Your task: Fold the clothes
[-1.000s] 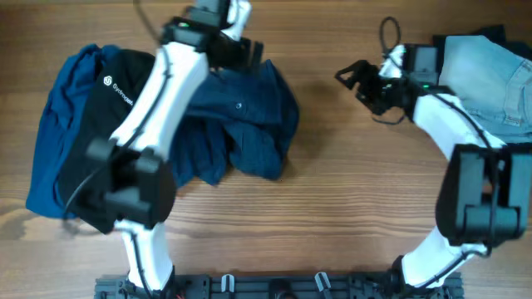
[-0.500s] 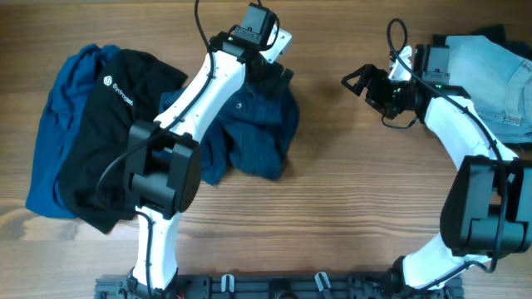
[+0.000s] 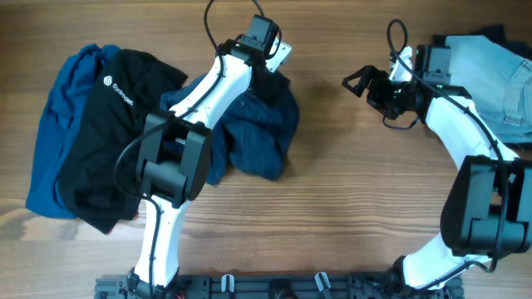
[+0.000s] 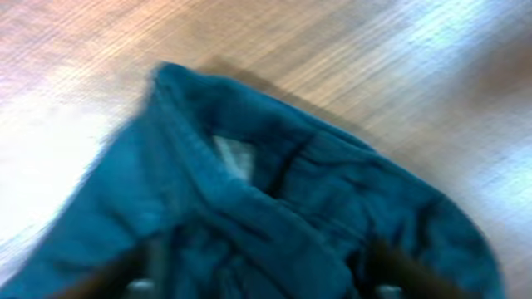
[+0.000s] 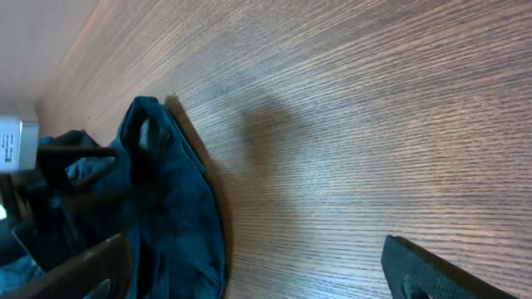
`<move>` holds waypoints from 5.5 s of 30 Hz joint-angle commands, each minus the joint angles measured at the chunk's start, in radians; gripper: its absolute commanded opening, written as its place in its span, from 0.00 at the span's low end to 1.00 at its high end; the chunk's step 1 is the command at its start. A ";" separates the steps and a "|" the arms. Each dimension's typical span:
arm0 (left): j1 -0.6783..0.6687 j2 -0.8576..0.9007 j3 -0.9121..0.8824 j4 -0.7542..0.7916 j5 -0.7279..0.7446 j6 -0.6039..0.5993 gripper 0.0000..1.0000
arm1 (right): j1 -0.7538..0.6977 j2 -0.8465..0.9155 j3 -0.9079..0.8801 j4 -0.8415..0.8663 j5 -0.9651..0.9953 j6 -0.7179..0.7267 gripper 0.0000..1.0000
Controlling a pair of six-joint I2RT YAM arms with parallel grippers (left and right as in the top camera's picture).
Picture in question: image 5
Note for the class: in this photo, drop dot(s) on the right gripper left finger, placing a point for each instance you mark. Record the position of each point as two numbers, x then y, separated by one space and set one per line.
109 261

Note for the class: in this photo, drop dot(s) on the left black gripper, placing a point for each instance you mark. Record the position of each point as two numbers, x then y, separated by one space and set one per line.
45 204

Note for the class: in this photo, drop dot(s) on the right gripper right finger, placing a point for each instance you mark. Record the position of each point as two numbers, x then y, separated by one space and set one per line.
412 272

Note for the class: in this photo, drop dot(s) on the dark blue shorts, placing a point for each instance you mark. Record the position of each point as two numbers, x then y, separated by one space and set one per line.
157 196

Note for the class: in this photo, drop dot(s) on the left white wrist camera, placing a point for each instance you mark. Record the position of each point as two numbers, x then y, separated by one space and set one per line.
19 143

